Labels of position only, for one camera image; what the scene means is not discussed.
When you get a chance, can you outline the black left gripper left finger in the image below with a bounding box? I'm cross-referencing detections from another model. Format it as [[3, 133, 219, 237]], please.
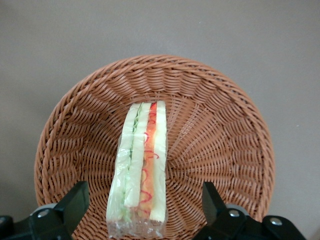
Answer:
[[28, 181, 90, 240]]

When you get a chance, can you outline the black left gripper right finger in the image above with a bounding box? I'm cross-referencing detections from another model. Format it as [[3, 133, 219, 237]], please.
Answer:
[[191, 181, 307, 240]]

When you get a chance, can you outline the plastic-wrapped triangle sandwich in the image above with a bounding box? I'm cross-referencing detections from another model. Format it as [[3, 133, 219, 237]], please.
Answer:
[[105, 99, 168, 239]]

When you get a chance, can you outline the round brown wicker basket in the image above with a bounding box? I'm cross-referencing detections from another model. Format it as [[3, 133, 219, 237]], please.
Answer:
[[34, 54, 276, 240]]

